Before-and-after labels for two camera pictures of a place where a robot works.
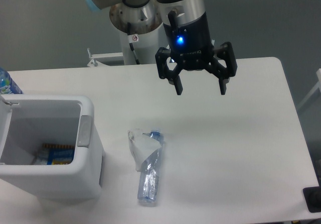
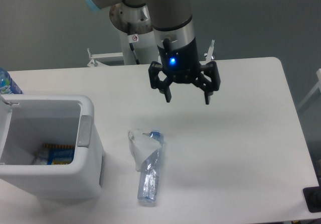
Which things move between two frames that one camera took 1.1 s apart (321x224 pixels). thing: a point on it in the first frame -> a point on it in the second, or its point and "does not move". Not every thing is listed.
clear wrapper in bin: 41,157 does not move
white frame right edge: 318,73 does not move
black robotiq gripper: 192,42 -> 181,65
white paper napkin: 142,145 does not move
